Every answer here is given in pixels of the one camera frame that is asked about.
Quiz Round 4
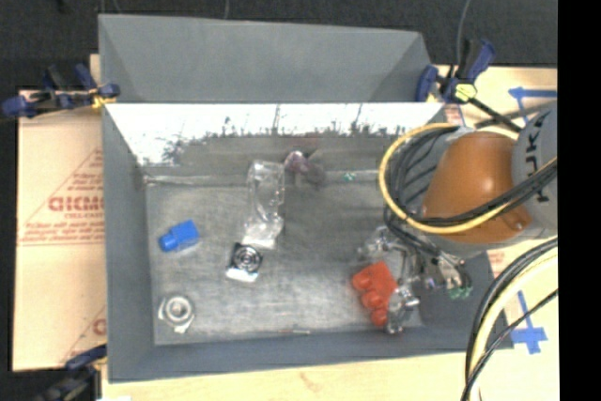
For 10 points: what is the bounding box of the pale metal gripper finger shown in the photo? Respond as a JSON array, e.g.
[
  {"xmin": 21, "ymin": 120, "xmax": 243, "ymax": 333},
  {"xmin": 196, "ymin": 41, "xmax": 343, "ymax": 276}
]
[
  {"xmin": 385, "ymin": 286, "xmax": 421, "ymax": 335},
  {"xmin": 357, "ymin": 226, "xmax": 406, "ymax": 262}
]

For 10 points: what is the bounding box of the red studded toy block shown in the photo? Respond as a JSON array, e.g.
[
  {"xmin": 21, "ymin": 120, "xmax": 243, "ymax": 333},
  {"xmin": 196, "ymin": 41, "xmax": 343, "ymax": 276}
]
[{"xmin": 351, "ymin": 261, "xmax": 400, "ymax": 329}]

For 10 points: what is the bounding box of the grey metal bin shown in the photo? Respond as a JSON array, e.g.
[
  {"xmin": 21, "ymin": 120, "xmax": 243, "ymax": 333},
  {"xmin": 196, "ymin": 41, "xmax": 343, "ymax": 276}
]
[{"xmin": 97, "ymin": 13, "xmax": 514, "ymax": 381}]

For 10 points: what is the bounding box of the purple and dark toy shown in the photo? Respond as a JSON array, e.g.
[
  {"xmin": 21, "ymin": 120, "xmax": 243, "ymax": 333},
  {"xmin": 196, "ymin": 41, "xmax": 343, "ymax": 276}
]
[{"xmin": 283, "ymin": 148, "xmax": 329, "ymax": 188}]

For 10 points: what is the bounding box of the clear plastic bag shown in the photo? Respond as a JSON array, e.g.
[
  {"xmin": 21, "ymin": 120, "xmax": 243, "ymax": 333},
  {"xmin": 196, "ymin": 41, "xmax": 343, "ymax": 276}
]
[{"xmin": 241, "ymin": 160, "xmax": 286, "ymax": 251}]

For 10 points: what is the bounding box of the black round disc white card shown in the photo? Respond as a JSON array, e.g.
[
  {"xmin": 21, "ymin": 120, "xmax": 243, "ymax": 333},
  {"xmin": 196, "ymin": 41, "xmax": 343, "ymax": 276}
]
[{"xmin": 224, "ymin": 241, "xmax": 265, "ymax": 284}]

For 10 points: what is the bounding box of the blue toy block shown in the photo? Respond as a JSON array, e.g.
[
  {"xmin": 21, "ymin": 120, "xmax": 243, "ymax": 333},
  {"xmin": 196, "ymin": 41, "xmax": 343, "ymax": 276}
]
[{"xmin": 158, "ymin": 219, "xmax": 201, "ymax": 254}]

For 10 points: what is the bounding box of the brown cardboard board red print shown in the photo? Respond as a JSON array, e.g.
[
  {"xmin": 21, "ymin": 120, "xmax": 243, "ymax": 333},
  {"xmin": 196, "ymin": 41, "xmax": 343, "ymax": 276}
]
[{"xmin": 10, "ymin": 101, "xmax": 109, "ymax": 373}]

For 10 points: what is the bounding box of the silver ring white packet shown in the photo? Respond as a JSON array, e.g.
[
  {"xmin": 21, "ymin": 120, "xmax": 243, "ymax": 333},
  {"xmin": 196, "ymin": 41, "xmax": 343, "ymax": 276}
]
[{"xmin": 156, "ymin": 294, "xmax": 196, "ymax": 335}]

